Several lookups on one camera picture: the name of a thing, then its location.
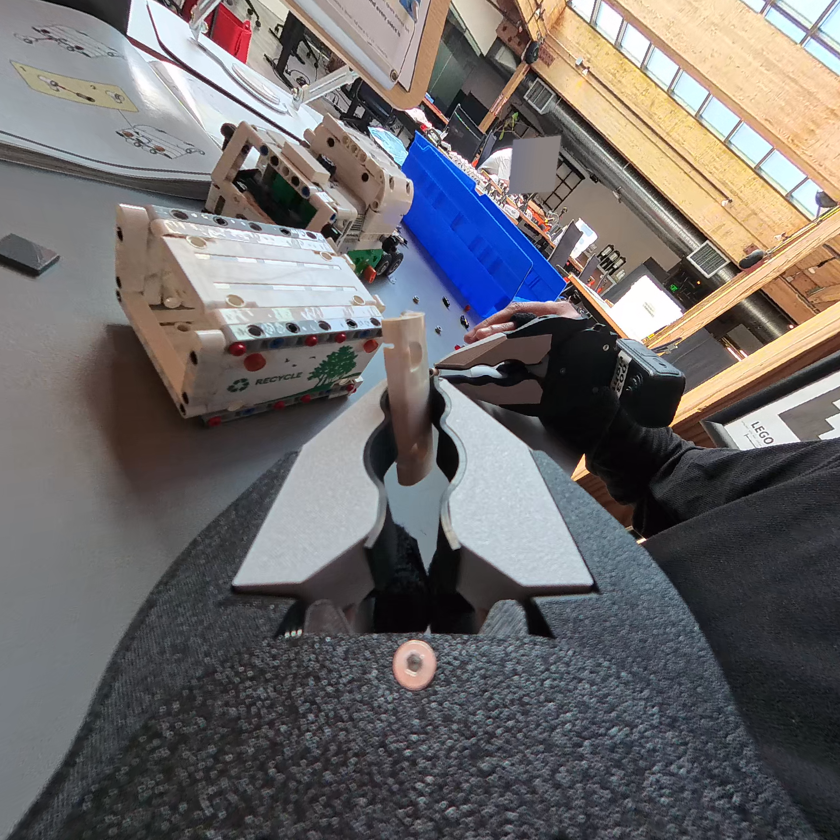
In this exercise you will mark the teal plastic bag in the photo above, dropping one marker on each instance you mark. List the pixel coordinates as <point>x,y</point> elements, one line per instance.
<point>390,144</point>

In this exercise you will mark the black-framed window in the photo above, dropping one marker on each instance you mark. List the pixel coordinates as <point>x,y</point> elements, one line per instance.
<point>564,184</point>

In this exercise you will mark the lego instruction booklet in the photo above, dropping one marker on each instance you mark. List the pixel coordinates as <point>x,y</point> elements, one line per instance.
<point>79,131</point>

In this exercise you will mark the person's right forearm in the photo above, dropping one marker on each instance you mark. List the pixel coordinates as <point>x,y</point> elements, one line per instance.
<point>689,472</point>

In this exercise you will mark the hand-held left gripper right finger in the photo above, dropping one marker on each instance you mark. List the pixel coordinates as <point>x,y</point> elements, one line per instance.
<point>518,518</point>

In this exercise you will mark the white lego garbage body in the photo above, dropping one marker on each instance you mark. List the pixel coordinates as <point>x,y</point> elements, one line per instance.
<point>249,295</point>

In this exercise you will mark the dark grey flat tile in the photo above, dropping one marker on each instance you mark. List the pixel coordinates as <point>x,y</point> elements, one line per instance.
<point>26,253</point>

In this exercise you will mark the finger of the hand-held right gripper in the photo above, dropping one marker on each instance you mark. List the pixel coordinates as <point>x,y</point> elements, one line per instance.
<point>499,351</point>
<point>512,392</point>

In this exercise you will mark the person's right hand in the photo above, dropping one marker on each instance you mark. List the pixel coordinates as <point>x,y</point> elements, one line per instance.
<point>499,318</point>

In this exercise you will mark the scattered red blue lego studs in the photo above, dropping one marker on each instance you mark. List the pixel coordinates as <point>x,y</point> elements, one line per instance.
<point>445,302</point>

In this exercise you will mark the white screen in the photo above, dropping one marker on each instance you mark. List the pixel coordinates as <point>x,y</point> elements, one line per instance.
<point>646,302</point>

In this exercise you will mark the clear clipboard stand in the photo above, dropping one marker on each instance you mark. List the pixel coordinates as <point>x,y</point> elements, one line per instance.
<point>328,82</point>

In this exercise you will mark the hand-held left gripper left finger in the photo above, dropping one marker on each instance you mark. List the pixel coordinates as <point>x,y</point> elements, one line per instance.
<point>315,518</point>

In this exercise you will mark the green potted plant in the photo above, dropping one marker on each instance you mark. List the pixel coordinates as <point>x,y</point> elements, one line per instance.
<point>506,126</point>

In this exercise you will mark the lego truck chassis with cab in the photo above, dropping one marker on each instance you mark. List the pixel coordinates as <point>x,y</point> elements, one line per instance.
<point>315,177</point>

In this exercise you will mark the red bag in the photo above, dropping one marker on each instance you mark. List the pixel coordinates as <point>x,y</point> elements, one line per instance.
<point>233,33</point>

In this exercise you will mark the framed marker sign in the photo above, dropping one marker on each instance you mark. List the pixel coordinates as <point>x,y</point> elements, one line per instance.
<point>807,413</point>

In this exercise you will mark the wall air vent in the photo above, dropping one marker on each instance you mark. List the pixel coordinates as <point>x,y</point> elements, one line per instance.
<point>539,96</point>
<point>707,260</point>

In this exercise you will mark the blue plastic bin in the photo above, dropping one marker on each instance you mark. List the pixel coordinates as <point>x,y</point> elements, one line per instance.
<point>472,223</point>

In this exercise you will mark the skylight window row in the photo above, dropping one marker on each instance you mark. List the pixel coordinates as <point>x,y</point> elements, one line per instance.
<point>715,108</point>

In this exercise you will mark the wooden clipboard with instruction sheet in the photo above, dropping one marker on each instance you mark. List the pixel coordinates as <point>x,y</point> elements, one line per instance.
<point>367,33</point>

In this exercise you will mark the white mat with dark border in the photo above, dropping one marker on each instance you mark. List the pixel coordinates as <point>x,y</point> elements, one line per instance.
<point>197,72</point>

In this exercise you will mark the silver ventilation duct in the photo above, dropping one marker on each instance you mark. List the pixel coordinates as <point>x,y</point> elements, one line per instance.
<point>656,210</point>

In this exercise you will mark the white lego panel with pins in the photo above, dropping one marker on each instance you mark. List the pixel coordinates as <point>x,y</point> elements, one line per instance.
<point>410,407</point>

